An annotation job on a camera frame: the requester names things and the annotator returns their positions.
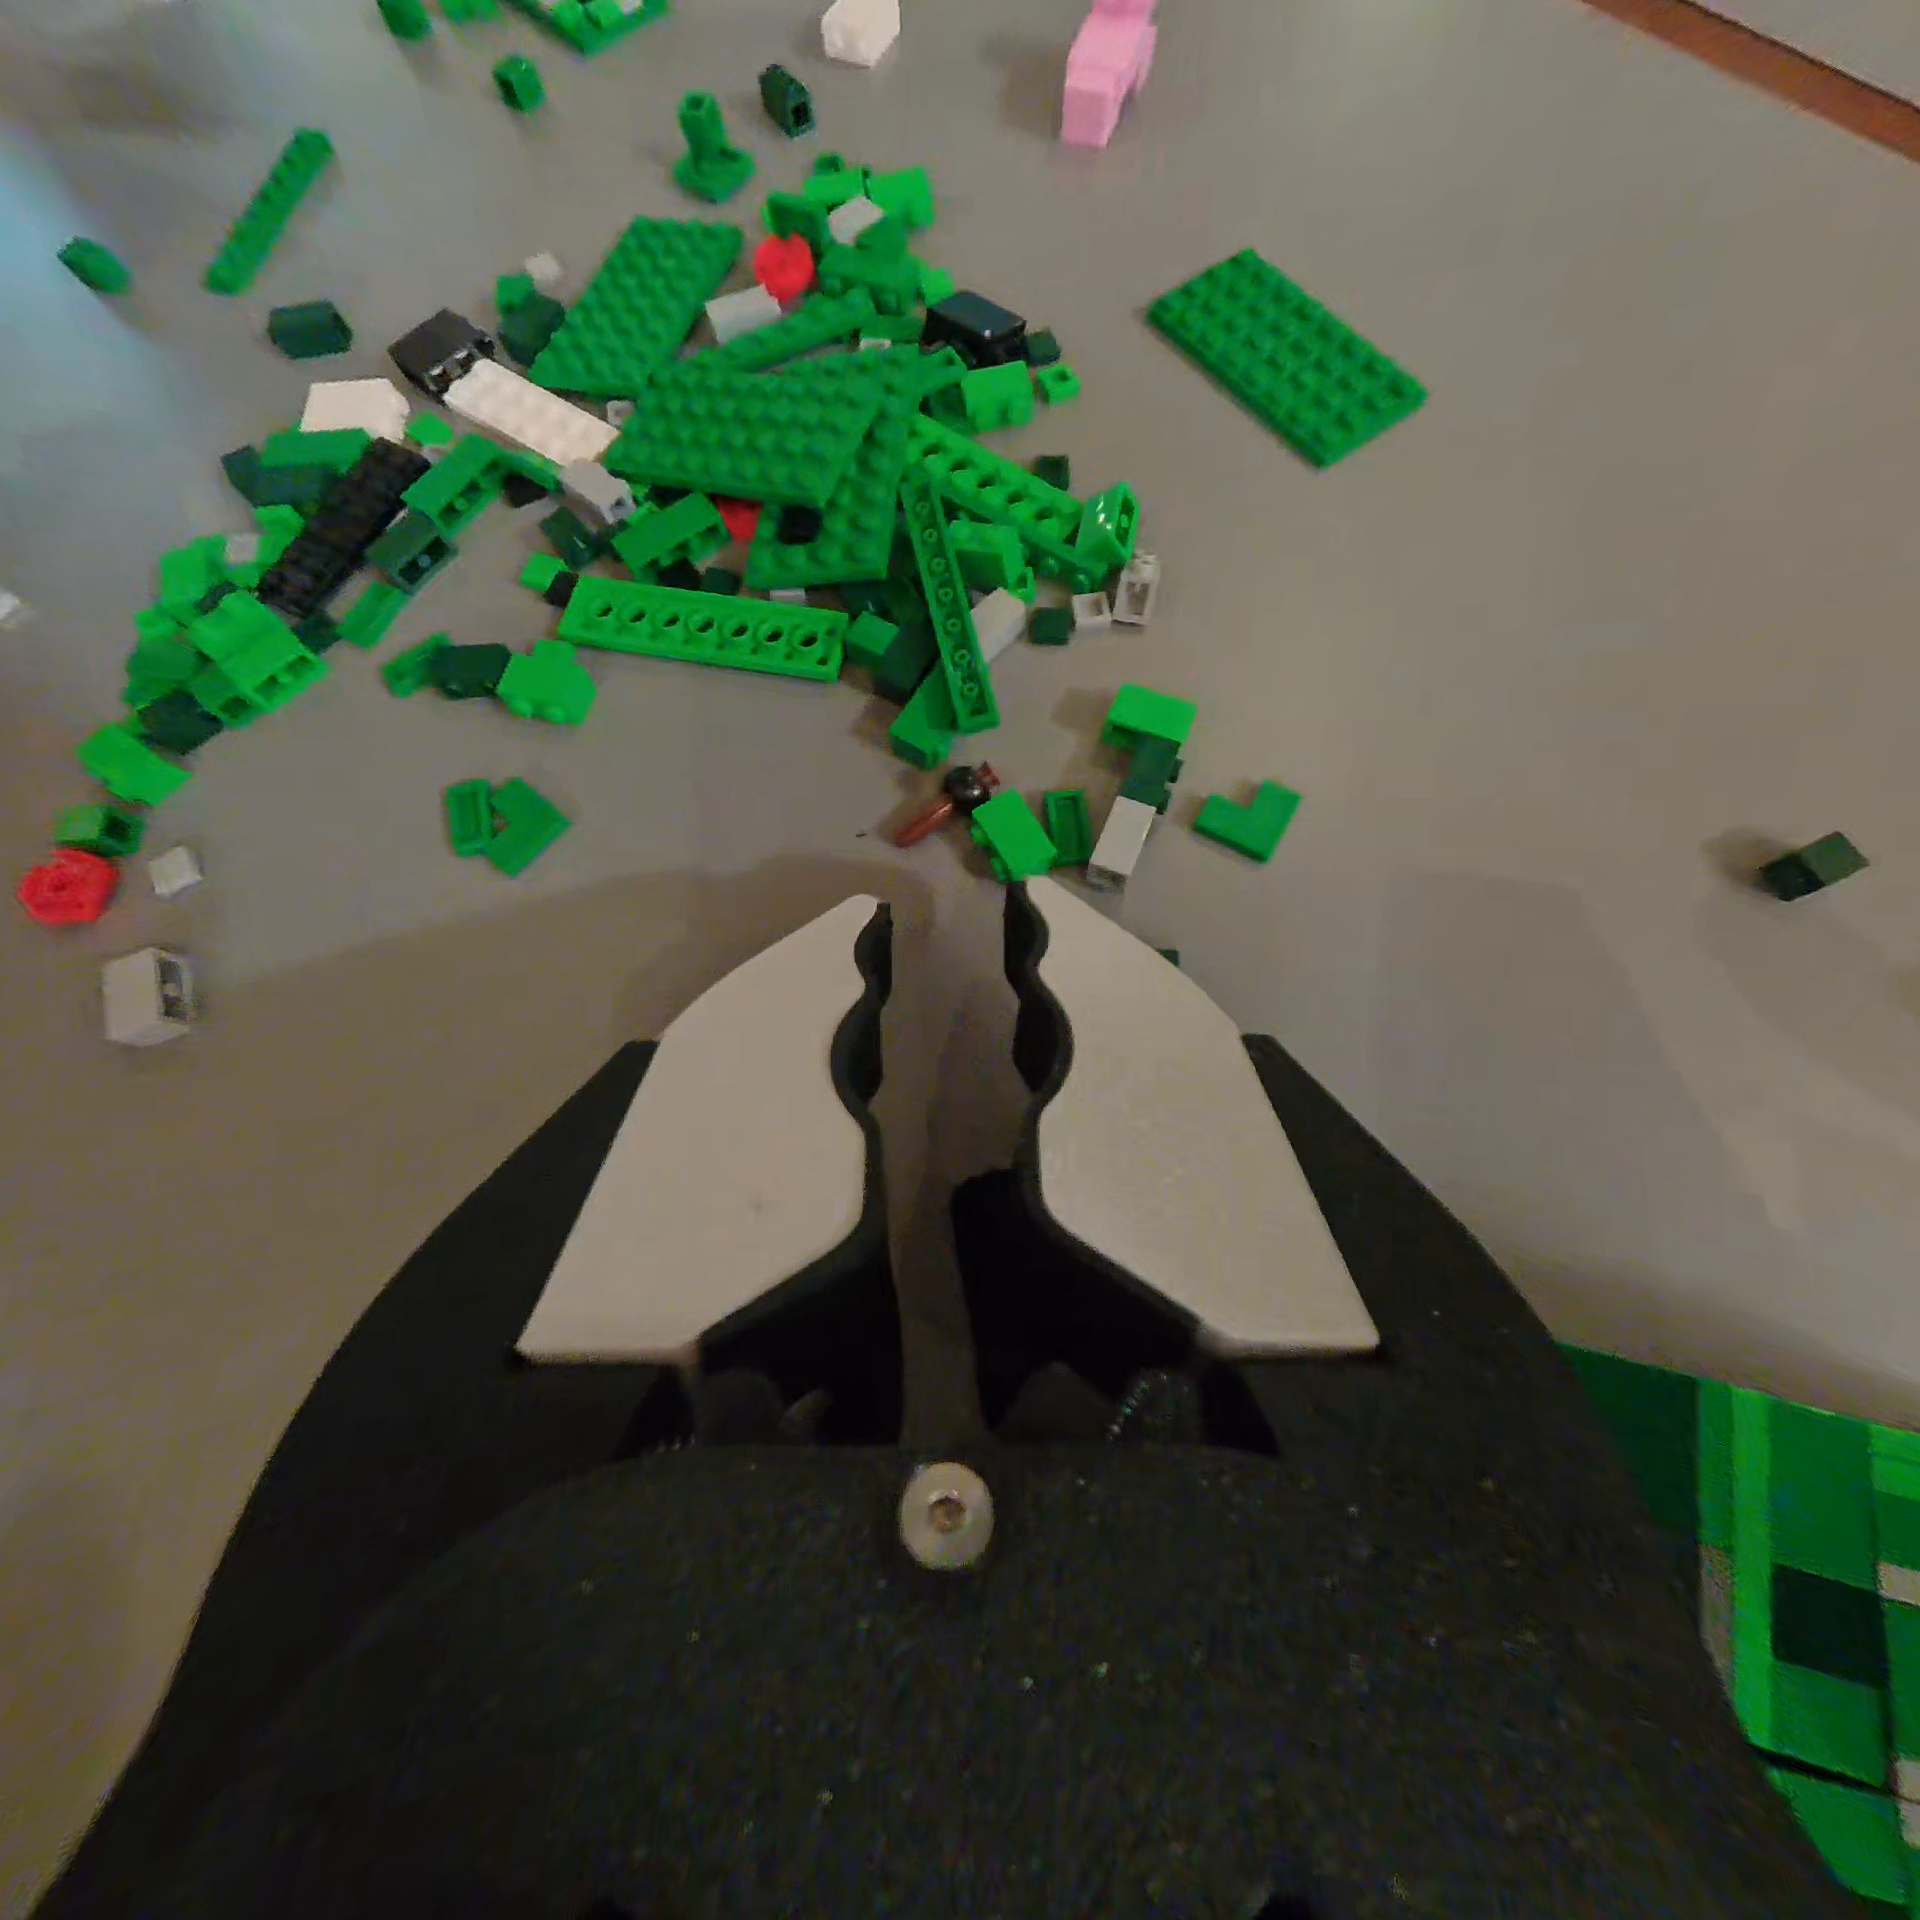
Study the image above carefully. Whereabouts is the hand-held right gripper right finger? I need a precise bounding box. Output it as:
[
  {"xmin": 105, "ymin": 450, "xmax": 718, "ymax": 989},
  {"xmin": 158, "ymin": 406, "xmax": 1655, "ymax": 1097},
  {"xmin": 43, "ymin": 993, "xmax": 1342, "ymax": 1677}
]
[{"xmin": 948, "ymin": 877, "xmax": 1380, "ymax": 1421}]

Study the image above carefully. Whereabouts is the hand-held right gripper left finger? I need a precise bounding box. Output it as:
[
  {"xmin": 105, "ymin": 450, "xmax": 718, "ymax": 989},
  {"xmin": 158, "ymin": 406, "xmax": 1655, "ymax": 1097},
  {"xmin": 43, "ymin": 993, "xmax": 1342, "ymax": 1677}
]
[{"xmin": 516, "ymin": 895, "xmax": 898, "ymax": 1429}]

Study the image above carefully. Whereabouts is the grey desk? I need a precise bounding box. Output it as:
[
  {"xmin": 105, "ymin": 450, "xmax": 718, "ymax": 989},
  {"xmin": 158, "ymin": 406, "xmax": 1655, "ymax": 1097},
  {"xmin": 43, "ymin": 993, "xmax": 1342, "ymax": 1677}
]
[{"xmin": 0, "ymin": 0, "xmax": 1920, "ymax": 1920}]

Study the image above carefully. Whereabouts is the green corner tile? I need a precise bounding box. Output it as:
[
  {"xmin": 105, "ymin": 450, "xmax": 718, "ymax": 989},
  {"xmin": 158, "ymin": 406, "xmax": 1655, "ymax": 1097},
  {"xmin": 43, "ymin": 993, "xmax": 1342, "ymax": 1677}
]
[
  {"xmin": 1193, "ymin": 781, "xmax": 1304, "ymax": 864},
  {"xmin": 482, "ymin": 777, "xmax": 576, "ymax": 881}
]

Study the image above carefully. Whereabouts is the green two-stud brick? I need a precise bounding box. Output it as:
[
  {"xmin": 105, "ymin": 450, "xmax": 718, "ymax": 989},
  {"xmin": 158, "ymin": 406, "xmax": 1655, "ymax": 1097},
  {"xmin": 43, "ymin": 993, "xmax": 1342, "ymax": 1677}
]
[{"xmin": 970, "ymin": 790, "xmax": 1061, "ymax": 884}]

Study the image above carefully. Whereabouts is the brown lever with black ball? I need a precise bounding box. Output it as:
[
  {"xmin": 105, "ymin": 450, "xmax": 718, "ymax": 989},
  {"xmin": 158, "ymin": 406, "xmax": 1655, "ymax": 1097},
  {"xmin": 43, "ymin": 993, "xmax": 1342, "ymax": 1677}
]
[{"xmin": 894, "ymin": 763, "xmax": 1003, "ymax": 851}]

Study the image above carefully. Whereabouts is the green pixel-pattern toy box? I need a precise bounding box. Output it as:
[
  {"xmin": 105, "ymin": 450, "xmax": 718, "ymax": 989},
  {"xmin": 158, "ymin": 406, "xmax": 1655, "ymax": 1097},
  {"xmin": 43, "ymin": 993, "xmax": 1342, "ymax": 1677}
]
[{"xmin": 1560, "ymin": 1342, "xmax": 1920, "ymax": 1909}]

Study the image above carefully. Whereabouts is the pile of toy bricks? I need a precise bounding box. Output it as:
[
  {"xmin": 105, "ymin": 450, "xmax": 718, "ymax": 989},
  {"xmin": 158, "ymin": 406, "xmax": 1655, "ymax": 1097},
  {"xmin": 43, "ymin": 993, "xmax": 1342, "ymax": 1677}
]
[{"xmin": 74, "ymin": 151, "xmax": 1165, "ymax": 812}]

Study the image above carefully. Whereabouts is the large green studded plate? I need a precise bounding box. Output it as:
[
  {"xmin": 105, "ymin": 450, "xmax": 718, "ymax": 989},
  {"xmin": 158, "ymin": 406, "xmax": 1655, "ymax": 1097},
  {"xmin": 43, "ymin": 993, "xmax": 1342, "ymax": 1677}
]
[{"xmin": 1144, "ymin": 247, "xmax": 1430, "ymax": 470}]

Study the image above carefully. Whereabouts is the long narrow green plate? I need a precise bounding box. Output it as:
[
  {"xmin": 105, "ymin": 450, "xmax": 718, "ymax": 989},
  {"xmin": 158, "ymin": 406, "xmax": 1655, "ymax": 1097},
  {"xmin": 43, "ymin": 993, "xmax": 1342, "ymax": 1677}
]
[{"xmin": 202, "ymin": 126, "xmax": 337, "ymax": 298}]

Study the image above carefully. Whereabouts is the pink pig figure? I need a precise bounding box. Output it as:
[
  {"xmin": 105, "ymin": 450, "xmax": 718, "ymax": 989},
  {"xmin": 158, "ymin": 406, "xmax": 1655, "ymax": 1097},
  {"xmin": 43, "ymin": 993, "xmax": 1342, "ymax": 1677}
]
[{"xmin": 1061, "ymin": 0, "xmax": 1163, "ymax": 151}]

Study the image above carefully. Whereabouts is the green pixel-pattern brick plate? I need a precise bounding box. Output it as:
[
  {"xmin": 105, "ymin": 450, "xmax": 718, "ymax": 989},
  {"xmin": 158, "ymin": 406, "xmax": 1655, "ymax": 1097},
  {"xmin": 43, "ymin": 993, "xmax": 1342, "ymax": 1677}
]
[{"xmin": 502, "ymin": 0, "xmax": 672, "ymax": 58}]

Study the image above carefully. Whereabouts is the grey table with brown edge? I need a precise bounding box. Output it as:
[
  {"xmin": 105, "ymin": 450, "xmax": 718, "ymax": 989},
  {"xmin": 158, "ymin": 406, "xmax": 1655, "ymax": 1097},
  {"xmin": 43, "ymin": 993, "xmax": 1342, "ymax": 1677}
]
[{"xmin": 1583, "ymin": 0, "xmax": 1920, "ymax": 164}]

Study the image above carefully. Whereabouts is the green plate with round post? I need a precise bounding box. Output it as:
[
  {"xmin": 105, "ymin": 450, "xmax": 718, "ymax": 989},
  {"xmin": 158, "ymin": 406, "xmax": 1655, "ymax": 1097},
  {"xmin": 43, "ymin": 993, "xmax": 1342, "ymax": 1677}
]
[{"xmin": 672, "ymin": 91, "xmax": 756, "ymax": 204}]

